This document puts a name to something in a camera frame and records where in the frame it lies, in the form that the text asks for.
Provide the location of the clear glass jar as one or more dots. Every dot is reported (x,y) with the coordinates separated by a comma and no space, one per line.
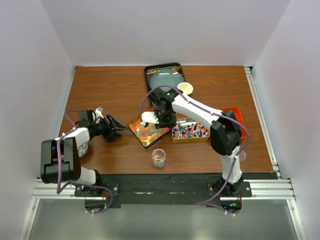
(158,158)

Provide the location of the gold fork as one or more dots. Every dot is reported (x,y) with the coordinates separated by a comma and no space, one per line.
(153,71)

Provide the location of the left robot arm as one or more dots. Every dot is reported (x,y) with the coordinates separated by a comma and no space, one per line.
(60,159)

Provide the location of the blue-grey ceramic plate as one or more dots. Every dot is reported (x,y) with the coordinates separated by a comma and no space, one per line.
(166,77)

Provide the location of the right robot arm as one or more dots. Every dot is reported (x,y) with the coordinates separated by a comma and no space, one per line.
(225,130)

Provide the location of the gold tin of gummy candies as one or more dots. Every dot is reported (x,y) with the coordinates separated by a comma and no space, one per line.
(147,136)

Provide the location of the orange tray of lollipops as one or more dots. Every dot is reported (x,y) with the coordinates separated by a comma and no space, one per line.
(239,118)

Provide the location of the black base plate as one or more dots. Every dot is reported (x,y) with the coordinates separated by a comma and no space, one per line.
(171,188)

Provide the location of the clear plastic scoop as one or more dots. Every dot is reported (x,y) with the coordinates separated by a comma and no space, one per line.
(181,121)

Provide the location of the silver patterned bowl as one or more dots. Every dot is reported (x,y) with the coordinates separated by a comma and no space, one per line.
(82,149)

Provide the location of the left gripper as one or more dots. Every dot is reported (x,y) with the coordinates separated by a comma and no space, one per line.
(109,133)

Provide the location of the dark green mug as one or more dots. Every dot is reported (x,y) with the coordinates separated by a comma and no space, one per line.
(186,88)

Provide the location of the clear round jar lid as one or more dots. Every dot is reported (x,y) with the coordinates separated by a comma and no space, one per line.
(242,156)

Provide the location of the aluminium frame rail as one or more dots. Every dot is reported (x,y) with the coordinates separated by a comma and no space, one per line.
(270,214)

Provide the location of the black serving tray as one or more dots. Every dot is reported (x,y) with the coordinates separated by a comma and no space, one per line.
(169,65)

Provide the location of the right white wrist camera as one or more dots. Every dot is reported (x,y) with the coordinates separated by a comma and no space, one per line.
(148,117)

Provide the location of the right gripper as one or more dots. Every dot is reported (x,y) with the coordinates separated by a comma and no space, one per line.
(162,124)

